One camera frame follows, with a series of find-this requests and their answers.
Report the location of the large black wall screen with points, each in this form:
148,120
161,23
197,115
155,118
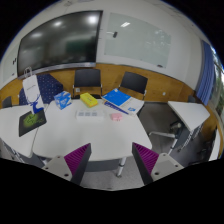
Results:
60,40

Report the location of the yellow box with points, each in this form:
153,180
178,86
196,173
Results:
88,99

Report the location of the pink charger block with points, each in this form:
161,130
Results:
116,116

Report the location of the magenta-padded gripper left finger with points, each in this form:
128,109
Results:
77,159

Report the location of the white side table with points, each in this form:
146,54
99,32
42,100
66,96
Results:
188,113

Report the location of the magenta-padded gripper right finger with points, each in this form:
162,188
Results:
146,159

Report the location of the blue curtain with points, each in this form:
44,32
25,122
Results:
206,73

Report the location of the black mouse pad green print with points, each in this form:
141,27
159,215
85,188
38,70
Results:
31,121

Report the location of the dark blue notebook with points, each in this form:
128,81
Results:
115,108

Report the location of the large glass whiteboard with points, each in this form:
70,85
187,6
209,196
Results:
140,38

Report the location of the blue dotted chair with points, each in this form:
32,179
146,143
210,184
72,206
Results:
50,86

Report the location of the blue tissue box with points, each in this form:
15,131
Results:
62,100

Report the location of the white power strip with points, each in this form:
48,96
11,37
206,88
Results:
90,115

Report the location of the black chair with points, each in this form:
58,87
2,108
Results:
134,82
6,101
87,77

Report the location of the small glass whiteboard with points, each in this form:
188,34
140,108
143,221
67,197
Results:
9,65

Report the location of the blue and white writing pad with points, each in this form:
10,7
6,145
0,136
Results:
118,97

